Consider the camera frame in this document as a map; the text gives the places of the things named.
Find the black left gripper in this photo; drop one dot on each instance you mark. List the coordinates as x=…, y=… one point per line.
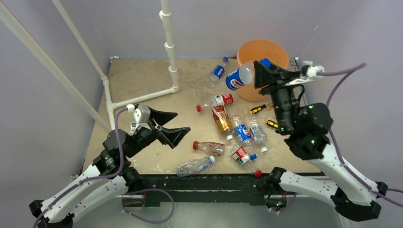
x=172, y=135

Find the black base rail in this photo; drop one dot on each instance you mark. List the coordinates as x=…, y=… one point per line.
x=210, y=188

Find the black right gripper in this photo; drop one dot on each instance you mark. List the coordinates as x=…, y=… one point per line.
x=263, y=77

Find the red cap clear bottle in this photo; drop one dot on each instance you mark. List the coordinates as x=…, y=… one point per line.
x=210, y=148

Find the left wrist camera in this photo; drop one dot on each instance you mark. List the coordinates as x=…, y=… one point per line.
x=141, y=113

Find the orange plastic bin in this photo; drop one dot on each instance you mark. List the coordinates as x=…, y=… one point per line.
x=256, y=50

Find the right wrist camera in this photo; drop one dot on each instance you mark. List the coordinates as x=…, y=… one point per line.
x=312, y=68

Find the small blue Pepsi bottle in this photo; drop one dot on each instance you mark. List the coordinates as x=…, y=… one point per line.
x=241, y=130

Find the crushed white cap bottle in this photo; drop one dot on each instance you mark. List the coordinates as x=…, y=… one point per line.
x=259, y=137

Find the large Pepsi bottle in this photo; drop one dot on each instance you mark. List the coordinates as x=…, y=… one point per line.
x=240, y=77

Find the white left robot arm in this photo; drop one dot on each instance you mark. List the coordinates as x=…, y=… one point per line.
x=111, y=173

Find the clear white cap bottle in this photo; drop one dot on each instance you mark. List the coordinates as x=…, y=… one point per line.
x=195, y=167

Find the gold red drink bottle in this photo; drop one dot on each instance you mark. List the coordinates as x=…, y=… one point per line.
x=222, y=121

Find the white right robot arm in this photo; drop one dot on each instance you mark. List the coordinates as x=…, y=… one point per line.
x=306, y=128

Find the red label water bottle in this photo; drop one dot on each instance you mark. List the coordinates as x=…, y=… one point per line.
x=213, y=101

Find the white PVC pipe frame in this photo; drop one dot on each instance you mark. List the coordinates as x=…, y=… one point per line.
x=17, y=28

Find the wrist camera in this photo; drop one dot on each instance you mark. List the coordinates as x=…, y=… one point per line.
x=141, y=113
x=312, y=68

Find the red blue label bottle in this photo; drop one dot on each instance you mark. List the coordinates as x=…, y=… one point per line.
x=245, y=160

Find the far blue Pepsi bottle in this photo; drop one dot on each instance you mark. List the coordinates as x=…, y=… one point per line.
x=219, y=70

